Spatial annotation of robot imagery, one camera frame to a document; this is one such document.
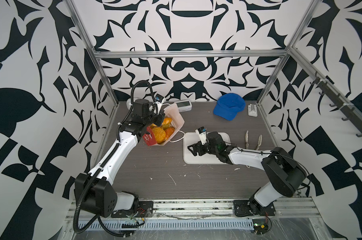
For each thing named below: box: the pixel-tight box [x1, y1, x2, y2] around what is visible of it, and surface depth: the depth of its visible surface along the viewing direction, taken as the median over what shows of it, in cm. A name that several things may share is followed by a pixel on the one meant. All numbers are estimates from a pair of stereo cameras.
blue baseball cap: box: [213, 93, 246, 121], surface depth 118 cm
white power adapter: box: [248, 103, 258, 117], surface depth 117 cm
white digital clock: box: [174, 100, 192, 113], surface depth 115 cm
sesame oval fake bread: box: [152, 127, 166, 144], surface depth 83 cm
